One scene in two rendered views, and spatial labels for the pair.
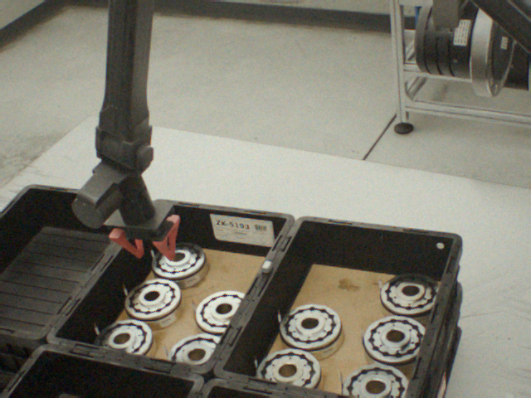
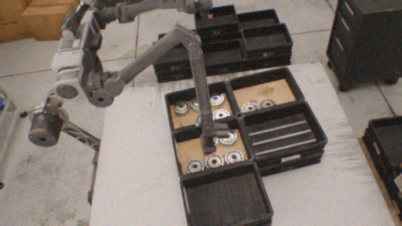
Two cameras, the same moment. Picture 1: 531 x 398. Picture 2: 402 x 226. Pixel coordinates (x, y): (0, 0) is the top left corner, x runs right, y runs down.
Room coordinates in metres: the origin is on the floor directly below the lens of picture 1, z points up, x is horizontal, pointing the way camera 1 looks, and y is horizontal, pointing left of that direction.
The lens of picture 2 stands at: (1.62, 0.99, 2.38)
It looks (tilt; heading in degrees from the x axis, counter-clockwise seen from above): 51 degrees down; 240
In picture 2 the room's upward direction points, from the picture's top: 11 degrees counter-clockwise
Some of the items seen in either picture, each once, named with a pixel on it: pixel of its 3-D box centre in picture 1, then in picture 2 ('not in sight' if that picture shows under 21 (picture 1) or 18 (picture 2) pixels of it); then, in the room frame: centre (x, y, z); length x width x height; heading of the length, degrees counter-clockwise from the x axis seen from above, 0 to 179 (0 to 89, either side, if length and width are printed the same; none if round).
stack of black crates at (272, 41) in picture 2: not in sight; (265, 56); (-0.05, -0.55, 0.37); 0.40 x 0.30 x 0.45; 146
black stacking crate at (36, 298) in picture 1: (43, 277); (224, 201); (1.26, 0.44, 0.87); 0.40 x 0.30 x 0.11; 153
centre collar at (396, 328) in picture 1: (395, 337); not in sight; (0.95, -0.17, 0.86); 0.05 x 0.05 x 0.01
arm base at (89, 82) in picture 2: not in sight; (93, 82); (1.47, -0.13, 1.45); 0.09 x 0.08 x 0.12; 56
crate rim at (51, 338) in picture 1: (178, 279); (210, 146); (1.12, 0.17, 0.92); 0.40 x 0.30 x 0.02; 153
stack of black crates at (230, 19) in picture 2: not in sight; (217, 34); (0.05, -1.11, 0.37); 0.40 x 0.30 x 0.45; 146
